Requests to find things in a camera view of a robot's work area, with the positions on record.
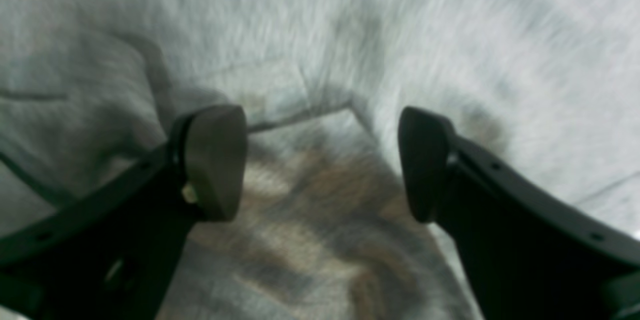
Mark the grey T-shirt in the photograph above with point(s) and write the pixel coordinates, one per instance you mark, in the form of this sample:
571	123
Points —
549	86

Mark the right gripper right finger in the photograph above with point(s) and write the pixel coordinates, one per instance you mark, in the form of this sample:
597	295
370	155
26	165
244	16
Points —
525	254

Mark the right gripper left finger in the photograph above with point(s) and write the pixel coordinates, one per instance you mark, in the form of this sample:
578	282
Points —
113	254

